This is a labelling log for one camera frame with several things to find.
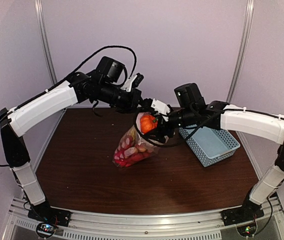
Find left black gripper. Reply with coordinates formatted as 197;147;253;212
97;80;150;114

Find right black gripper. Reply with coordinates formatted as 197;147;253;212
143;106;197;143

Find orange toy pumpkin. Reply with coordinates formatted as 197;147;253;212
140;114;158;134

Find clear polka dot zip bag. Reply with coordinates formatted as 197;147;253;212
112;112;159;168

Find red toy bell pepper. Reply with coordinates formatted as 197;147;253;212
113;153;137;168

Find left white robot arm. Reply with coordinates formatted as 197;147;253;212
0;56;144;222

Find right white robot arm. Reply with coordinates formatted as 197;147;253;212
150;83;284;221

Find blue plastic basket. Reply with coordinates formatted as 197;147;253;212
186;127;241;167

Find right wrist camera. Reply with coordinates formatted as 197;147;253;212
141;98;171;117

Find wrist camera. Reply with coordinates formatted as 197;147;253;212
120;73;144;92
141;98;171;117

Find right black cable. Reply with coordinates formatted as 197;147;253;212
133;103;223;148

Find black cable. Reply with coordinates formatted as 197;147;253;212
133;103;223;148
0;45;138;168

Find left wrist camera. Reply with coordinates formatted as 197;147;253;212
120;73;144;92

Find left black cable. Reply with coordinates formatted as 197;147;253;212
0;45;138;168

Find aluminium front rail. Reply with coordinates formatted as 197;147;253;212
0;197;284;240

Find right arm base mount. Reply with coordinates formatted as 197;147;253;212
221;206;265;238

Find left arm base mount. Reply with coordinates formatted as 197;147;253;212
27;200;71;239

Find right aluminium frame post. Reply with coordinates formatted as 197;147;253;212
226;0;255;103

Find aluminium frame post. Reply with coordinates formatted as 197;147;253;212
226;0;255;103
34;0;58;85

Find left aluminium frame post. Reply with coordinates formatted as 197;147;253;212
34;0;58;85

